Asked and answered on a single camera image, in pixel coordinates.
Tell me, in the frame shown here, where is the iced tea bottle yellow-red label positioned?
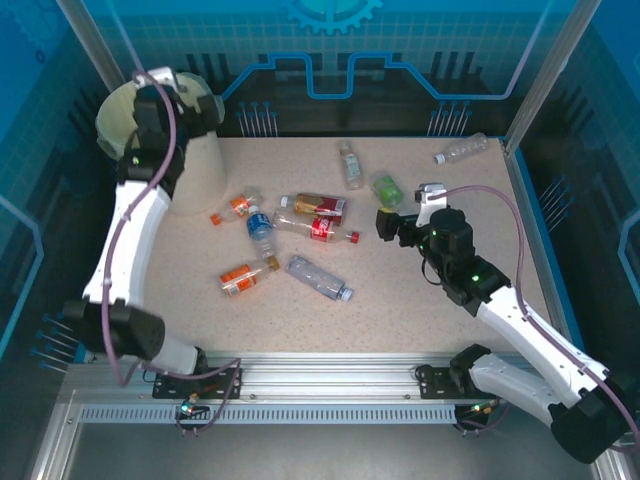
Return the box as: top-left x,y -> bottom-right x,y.
278,191 -> 350,226

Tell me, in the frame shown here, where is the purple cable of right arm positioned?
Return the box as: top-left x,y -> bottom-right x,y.
438,184 -> 640,454

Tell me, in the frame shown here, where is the green plastic bottle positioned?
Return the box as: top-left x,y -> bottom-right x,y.
371,171 -> 405,211

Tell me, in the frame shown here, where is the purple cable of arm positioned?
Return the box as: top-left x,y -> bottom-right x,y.
101,69 -> 244,389
438,184 -> 640,454

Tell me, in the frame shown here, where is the clear bottle white-green label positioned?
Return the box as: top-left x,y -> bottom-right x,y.
338,140 -> 368,192

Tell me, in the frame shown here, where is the translucent green bin bag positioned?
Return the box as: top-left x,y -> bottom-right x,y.
94,72 -> 226,162

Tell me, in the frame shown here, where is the aluminium frame post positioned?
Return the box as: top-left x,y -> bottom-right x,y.
503,0 -> 605,154
53,0 -> 126,94

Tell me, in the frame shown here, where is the slotted cable duct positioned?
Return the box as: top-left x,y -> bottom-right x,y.
78,404 -> 459,425

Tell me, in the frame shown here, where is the cola bottle red cap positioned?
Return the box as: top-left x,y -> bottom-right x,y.
271,209 -> 362,247

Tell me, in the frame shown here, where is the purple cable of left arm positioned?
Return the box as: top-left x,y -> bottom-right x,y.
101,69 -> 244,389

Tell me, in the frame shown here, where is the small LED circuit board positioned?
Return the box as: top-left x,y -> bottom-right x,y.
174,394 -> 211,426
457,397 -> 501,426

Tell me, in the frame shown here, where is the clear crushed bottle white cap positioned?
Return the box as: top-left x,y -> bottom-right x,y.
432,132 -> 490,166

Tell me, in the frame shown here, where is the clear ribbed bottle blue cap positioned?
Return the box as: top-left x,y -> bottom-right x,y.
283,253 -> 356,304

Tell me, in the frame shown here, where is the blue label bottle white cap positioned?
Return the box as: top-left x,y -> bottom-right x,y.
246,203 -> 280,261

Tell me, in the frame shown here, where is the black base plate left arm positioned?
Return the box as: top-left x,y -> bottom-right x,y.
151,366 -> 245,401

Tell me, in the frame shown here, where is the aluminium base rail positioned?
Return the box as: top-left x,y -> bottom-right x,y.
64,349 -> 601,407

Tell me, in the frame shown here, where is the orange label bottle brown cap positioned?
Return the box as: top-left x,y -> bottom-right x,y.
218,253 -> 281,300

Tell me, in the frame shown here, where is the black base plate right arm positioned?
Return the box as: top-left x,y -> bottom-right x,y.
416,364 -> 511,401

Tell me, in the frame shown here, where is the beige plastic bin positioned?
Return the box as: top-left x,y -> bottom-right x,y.
94,71 -> 229,217

